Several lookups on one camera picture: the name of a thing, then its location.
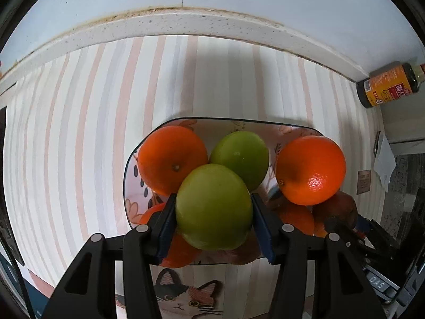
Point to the small brown card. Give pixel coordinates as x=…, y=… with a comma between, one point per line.
x=364, y=181

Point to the oval floral plate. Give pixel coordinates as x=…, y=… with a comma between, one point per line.
x=132, y=186

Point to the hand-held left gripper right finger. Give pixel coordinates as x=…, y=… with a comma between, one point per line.
x=264, y=232

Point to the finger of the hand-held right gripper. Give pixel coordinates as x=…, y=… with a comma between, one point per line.
x=340, y=231
x=363, y=226

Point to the large orange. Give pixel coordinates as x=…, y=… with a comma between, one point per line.
x=310, y=169

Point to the green apple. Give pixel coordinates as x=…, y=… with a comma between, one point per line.
x=212, y=206
x=240, y=159

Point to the white tissue paper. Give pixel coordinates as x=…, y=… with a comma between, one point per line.
x=385, y=162

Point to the striped mat with cat print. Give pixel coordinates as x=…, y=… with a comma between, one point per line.
x=83, y=139

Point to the frosted glass door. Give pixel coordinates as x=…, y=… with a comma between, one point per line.
x=410, y=179

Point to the soy sauce bottle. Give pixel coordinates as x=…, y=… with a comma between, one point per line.
x=385, y=86

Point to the small dark orange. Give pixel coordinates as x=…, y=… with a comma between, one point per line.
x=297, y=217

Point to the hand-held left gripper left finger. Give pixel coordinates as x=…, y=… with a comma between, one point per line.
x=166, y=229

